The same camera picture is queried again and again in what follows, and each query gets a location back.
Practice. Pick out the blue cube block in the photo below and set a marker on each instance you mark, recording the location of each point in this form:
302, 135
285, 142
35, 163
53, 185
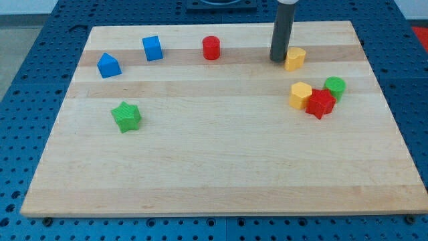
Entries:
152, 48

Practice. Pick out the green star block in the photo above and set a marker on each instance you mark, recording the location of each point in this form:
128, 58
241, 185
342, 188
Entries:
127, 117

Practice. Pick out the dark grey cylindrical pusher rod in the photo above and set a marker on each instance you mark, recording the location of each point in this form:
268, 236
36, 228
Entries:
282, 31

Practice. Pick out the red cylinder block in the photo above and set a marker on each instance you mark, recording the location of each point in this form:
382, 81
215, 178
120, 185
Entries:
211, 47

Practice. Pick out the red star block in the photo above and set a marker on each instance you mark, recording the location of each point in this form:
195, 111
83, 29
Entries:
320, 103

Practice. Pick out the blue house-shaped block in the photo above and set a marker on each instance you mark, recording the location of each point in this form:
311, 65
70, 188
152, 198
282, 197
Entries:
108, 66

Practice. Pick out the yellow heart block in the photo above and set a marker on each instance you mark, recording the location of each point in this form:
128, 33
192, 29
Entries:
294, 59

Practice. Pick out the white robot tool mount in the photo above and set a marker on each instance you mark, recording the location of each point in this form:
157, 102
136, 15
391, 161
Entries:
288, 1

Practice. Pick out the yellow hexagon block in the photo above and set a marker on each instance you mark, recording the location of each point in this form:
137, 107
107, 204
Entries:
300, 94

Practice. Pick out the light wooden board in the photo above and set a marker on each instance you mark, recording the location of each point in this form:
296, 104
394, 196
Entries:
218, 137

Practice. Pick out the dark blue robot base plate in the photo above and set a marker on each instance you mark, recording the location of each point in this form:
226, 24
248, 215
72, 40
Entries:
213, 5

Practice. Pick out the green cylinder block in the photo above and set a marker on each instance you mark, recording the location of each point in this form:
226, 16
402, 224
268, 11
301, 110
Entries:
336, 86

